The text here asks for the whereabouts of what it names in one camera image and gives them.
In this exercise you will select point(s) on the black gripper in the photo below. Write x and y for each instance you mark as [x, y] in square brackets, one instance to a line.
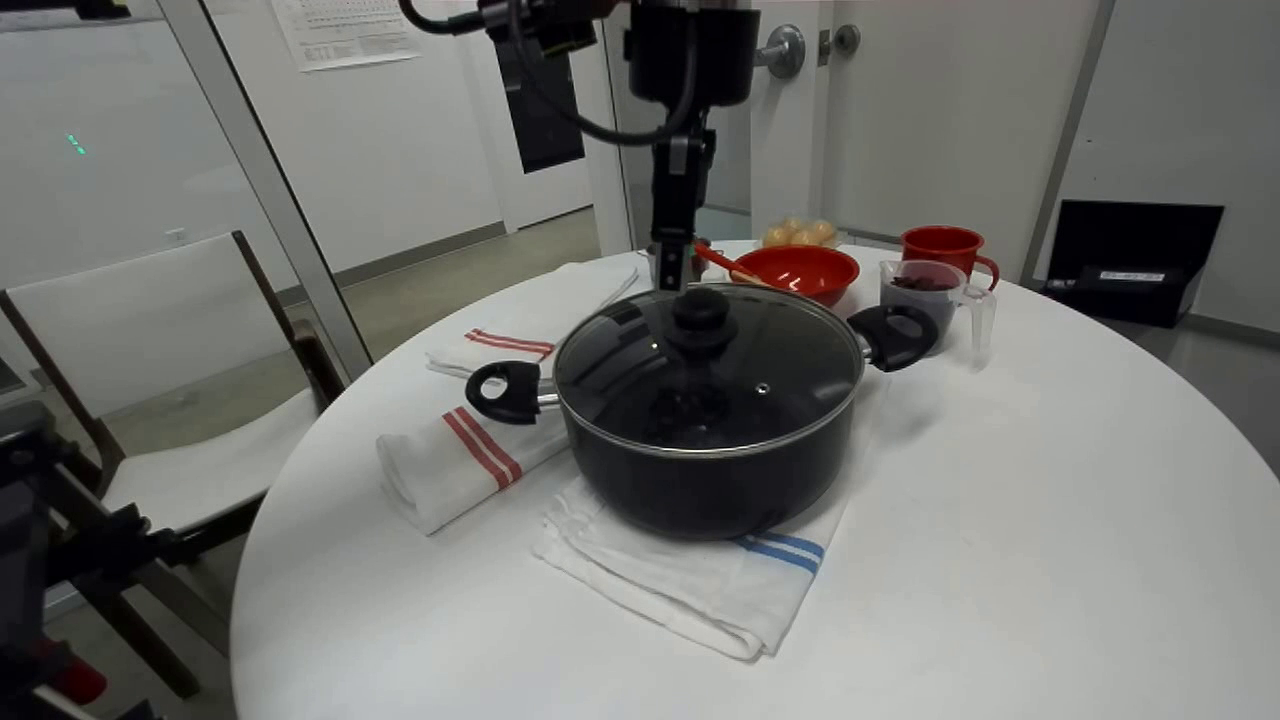
[690, 50]

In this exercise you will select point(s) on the glass pot lid, black knob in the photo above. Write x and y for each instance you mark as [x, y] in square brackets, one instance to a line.
[780, 370]

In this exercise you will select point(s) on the black cooking pot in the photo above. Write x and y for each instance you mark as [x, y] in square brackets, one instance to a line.
[700, 485]

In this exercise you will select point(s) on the silver door lock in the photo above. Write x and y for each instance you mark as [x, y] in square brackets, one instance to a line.
[845, 40]

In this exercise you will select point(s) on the black panel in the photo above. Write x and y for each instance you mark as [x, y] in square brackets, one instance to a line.
[540, 115]

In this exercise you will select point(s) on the bowl of yellow balls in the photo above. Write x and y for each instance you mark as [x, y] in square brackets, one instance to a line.
[800, 233]

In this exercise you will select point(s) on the orange spoon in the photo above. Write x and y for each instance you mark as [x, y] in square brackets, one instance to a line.
[722, 264]

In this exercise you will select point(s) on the red bowl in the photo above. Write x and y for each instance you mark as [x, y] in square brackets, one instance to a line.
[800, 272]

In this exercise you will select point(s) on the flat white towel, red stripes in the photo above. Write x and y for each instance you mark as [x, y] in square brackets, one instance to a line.
[545, 305]

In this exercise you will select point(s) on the red mug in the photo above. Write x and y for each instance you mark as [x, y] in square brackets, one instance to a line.
[945, 245]

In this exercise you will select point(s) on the clear measuring jug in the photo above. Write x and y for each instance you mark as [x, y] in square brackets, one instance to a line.
[935, 300]

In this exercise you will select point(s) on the open black box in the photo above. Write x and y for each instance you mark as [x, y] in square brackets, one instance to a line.
[1130, 260]

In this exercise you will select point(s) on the folded white towel, red stripes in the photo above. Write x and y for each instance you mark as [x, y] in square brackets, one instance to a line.
[440, 470]

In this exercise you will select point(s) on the white towel, blue stripes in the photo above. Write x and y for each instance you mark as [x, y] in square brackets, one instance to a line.
[700, 590]

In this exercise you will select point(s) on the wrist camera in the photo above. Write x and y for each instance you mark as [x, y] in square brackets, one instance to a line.
[545, 22]

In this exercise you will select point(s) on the paper sheet on wall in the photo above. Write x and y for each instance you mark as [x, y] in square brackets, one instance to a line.
[345, 30]

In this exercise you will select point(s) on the wall socket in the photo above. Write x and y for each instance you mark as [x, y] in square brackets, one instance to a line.
[176, 237]

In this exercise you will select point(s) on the white chair, wooden frame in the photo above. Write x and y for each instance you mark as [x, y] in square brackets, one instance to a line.
[150, 330]

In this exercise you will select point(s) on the camera on mount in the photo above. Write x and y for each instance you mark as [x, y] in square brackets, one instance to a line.
[60, 560]

